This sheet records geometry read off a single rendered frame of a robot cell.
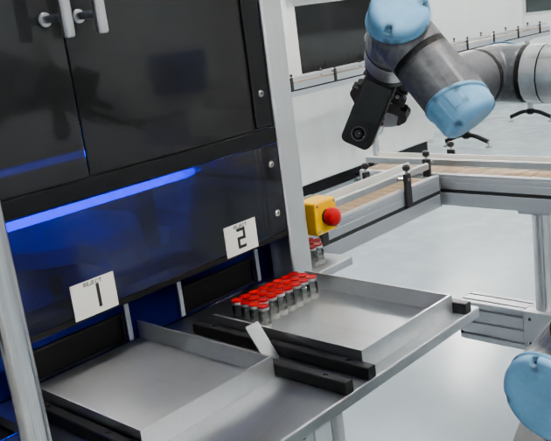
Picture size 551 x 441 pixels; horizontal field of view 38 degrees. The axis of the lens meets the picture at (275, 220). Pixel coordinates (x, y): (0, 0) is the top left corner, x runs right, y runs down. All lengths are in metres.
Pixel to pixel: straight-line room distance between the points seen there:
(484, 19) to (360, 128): 9.18
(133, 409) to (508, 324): 1.37
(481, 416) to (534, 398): 1.94
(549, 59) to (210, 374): 0.70
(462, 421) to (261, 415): 1.79
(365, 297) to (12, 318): 0.97
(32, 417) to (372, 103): 0.67
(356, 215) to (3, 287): 1.41
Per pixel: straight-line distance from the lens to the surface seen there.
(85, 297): 1.34
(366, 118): 1.16
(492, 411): 2.97
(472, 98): 0.98
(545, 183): 2.17
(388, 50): 1.01
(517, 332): 2.38
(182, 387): 1.30
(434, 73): 0.99
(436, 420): 2.93
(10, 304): 0.68
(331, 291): 1.60
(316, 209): 1.70
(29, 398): 0.71
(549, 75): 1.06
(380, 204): 2.07
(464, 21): 10.46
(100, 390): 1.34
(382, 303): 1.52
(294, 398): 1.21
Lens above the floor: 1.43
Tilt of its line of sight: 14 degrees down
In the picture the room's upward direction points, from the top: 7 degrees counter-clockwise
